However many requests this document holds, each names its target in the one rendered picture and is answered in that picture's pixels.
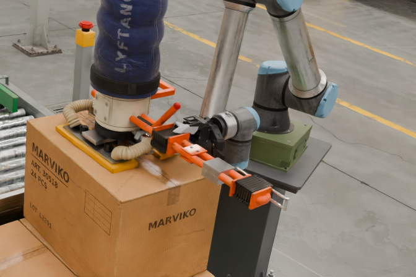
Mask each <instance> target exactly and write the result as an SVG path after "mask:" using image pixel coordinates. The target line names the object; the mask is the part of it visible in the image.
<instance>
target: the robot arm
mask: <svg viewBox="0 0 416 277"><path fill-rule="evenodd" d="M222 1H223V3H224V5H225V10H224V14H223V19H222V23H221V26H220V31H219V36H218V39H217V44H216V47H215V52H214V57H213V60H212V65H211V68H210V73H209V78H208V81H207V86H206V90H205V94H204V98H203V102H202V106H201V111H200V114H199V117H197V116H196V115H194V116H190V117H185V118H183V119H184V120H185V121H183V123H180V122H175V124H176V125H177V126H178V128H176V129H175V130H174V131H173V132H174V133H177V134H183V133H188V132H189V133H190V136H189V142H190V143H192V144H193V145H195V144H197V145H199V146H200V147H202V148H204V149H205V150H207V152H206V153H207V154H209V155H210V156H212V157H215V151H216V150H219V151H220V152H221V153H222V154H224V155H225V161H226V162H227V163H228V164H230V165H231V166H233V167H234V168H235V166H237V167H239V168H240V169H242V170H243V169H245V168H246V167H247V165H248V161H249V153H250V148H251V141H252V136H253V132H255V131H257V130H258V129H260V130H265V131H270V132H282V131H285V130H288V129H289V128H290V117H289V113H288V108H291V109H294V110H297V111H300V112H303V113H306V114H309V115H312V116H314V117H320V118H325V117H326V116H327V115H328V114H329V113H330V112H331V111H332V109H333V107H334V105H335V102H336V99H337V95H338V86H337V85H336V84H335V83H334V82H328V81H327V78H326V75H325V73H324V72H323V71H322V70H321V69H319V68H318V65H317V62H316V58H315V55H314V51H313V47H312V44H311V40H310V36H309V33H308V29H307V27H306V22H305V18H304V16H303V11H302V9H301V5H302V3H303V0H222ZM256 3H259V4H263V5H265V6H266V9H267V12H268V14H269V15H270V18H271V21H272V24H273V27H274V30H275V33H276V35H277V39H278V41H279V45H280V48H281V50H282V54H283V56H284V59H285V61H265V62H263V63H261V64H260V66H259V70H258V76H257V81H256V89H255V93H254V101H253V105H252V107H251V108H250V107H240V108H238V109H233V110H230V111H225V109H226V106H227V101H228V97H229V94H230V89H231V86H232V81H233V76H234V73H235V69H236V64H237V61H238V56H239V53H240V49H241V44H242V41H243V37H244V34H245V29H246V24H247V21H248V16H249V13H250V12H251V11H252V10H254V9H255V7H256ZM191 117H193V118H194V119H188V118H191Z"/></svg>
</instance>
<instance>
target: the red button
mask: <svg viewBox="0 0 416 277"><path fill-rule="evenodd" d="M79 27H80V28H82V31H83V32H89V31H90V29H91V28H93V23H92V22H89V21H81V22H79Z"/></svg>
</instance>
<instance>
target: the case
mask: <svg viewBox="0 0 416 277"><path fill-rule="evenodd" d="M67 123H68V122H67V120H66V118H65V117H64V115H63V114H56V115H52V116H46V117H39V118H35V119H29V120H27V129H26V148H25V185H24V217H25V218H26V219H27V220H28V222H29V223H30V224H31V225H32V226H33V227H34V228H35V229H36V230H37V231H38V232H39V233H40V234H41V235H42V236H43V237H44V239H45V240H46V241H47V242H48V243H49V244H50V245H51V246H52V248H54V250H55V251H57V253H58V254H59V255H60V256H61V257H62V258H63V259H64V260H65V261H66V263H67V264H68V265H69V266H70V267H71V268H72V269H73V270H74V271H75V272H76V273H77V274H78V275H79V276H80V277H191V276H193V275H196V274H198V273H200V272H203V271H206V269H207V262H208V258H209V252H210V245H211V241H212V235H213V230H214V224H215V217H216V213H217V206H218V202H219V196H220V189H221V184H220V185H215V184H214V183H212V182H211V181H209V180H208V179H206V178H205V177H203V176H202V175H201V172H202V168H200V167H199V166H198V165H196V164H194V163H193V164H190V163H189V162H187V161H186V160H184V159H182V158H181V157H180V156H182V155H176V156H172V157H170V158H166V159H164V160H159V159H158V158H156V157H155V156H154V155H152V154H150V155H142V156H140V157H137V158H134V159H135V160H136V161H137V162H138V167H136V168H132V169H128V170H125V171H121V172H118V173H114V174H112V173H111V172H109V170H107V169H106V168H104V167H103V166H102V165H100V164H99V163H98V162H96V161H95V160H94V159H93V158H91V157H90V156H89V155H87V154H86V153H84V152H83V151H82V150H81V149H79V148H78V147H76V146H75V145H74V144H73V143H71V142H70V141H69V140H68V139H66V138H65V137H63V136H62V135H61V134H60V133H58V132H57V131H56V126H58V125H61V124H67Z"/></svg>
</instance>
